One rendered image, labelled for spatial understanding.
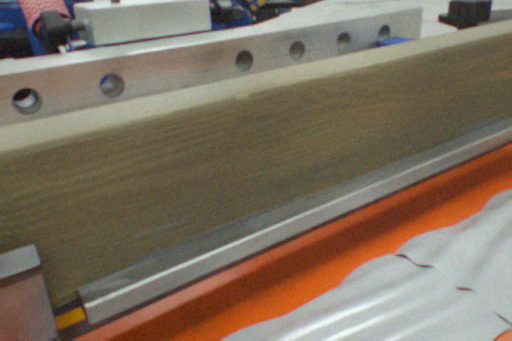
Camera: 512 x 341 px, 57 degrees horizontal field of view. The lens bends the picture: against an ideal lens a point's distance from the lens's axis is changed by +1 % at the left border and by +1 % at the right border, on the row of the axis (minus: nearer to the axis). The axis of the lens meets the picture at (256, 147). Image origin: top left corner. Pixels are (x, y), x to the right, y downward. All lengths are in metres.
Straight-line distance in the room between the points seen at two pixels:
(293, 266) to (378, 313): 0.06
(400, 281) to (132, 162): 0.14
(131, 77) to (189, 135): 0.24
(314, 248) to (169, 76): 0.23
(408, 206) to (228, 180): 0.15
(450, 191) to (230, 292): 0.18
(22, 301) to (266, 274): 0.12
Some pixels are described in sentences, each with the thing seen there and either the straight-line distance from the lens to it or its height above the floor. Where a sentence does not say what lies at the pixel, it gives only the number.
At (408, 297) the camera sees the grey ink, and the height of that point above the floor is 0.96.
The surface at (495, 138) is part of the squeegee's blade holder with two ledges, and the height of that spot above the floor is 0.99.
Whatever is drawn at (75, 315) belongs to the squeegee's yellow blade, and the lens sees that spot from 0.23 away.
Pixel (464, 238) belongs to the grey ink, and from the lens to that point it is 0.29.
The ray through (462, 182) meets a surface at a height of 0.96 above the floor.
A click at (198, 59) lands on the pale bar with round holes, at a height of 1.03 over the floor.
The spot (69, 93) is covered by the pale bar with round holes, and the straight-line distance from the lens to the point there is 0.42.
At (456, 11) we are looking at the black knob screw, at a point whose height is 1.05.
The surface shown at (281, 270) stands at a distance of 0.26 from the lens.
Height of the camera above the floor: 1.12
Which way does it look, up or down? 23 degrees down
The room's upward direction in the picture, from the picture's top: 3 degrees counter-clockwise
